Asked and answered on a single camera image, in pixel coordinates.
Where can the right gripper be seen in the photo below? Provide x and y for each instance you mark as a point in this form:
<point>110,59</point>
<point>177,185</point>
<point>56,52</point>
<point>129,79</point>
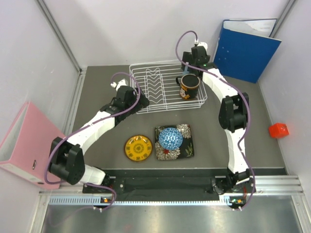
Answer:
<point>186,58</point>

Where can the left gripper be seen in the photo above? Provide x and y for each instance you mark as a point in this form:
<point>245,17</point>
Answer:
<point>142,103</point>

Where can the yellow patterned round plate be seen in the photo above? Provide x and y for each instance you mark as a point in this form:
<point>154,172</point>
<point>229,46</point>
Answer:
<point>138,148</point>

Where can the blue triangle pattern bowl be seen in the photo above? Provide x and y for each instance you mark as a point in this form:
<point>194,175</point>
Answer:
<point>170,138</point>

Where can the black floral square plate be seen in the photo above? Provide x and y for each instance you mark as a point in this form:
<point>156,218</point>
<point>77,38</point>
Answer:
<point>186,150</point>

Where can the light blue cup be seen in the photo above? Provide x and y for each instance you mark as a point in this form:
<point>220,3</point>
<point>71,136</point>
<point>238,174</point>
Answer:
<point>185,71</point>

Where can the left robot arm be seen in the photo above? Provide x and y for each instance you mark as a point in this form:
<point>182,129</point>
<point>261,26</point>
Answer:
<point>66,159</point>

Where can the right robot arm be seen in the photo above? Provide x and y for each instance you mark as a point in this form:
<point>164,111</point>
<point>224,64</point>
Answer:
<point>233,115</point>

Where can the black decorated mug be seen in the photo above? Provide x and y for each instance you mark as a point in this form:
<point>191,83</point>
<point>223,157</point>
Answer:
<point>189,86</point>

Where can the red cube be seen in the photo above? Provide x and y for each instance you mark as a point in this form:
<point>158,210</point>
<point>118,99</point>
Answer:
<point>278,130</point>

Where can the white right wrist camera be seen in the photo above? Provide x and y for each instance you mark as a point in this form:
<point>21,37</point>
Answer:
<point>202,44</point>

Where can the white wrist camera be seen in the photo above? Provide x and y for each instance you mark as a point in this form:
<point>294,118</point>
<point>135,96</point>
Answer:
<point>119,84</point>
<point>202,44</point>

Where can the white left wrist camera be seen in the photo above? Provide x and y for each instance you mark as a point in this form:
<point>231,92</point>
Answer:
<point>119,84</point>

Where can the white wire dish rack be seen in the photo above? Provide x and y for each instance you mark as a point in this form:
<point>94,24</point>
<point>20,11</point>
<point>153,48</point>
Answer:
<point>157,81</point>

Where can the blue ring binder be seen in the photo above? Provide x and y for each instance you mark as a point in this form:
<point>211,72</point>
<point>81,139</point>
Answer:
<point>245,48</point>

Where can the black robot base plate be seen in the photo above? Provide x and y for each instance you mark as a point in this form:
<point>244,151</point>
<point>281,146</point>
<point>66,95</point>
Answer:
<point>207,184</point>

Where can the pink ring binder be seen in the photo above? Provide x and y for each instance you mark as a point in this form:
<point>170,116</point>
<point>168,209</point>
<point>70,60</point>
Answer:
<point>26,147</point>

